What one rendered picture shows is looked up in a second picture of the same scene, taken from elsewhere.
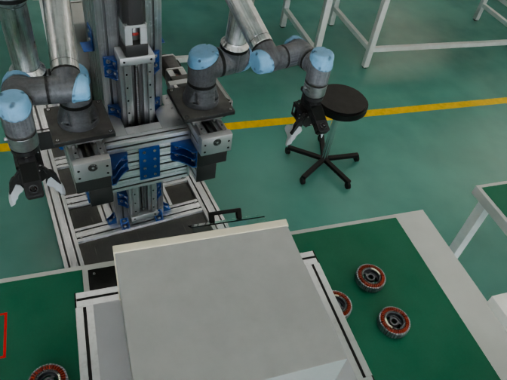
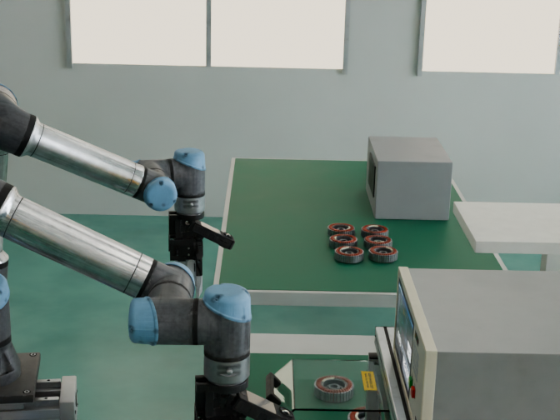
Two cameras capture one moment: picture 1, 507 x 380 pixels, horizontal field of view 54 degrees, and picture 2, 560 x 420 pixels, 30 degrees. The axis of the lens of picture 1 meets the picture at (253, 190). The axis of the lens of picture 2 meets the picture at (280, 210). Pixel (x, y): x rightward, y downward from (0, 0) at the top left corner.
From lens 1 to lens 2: 202 cm
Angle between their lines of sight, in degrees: 61
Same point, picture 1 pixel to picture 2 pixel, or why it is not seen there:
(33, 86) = (181, 293)
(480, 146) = (17, 342)
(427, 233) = (274, 340)
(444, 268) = (331, 345)
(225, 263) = (458, 301)
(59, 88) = (187, 283)
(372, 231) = (256, 373)
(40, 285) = not seen: outside the picture
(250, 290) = (496, 295)
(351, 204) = not seen: outside the picture
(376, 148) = not seen: outside the picture
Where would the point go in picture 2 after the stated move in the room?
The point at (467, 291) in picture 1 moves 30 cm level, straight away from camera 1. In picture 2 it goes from (367, 342) to (317, 308)
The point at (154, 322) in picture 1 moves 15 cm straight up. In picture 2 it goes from (536, 340) to (544, 265)
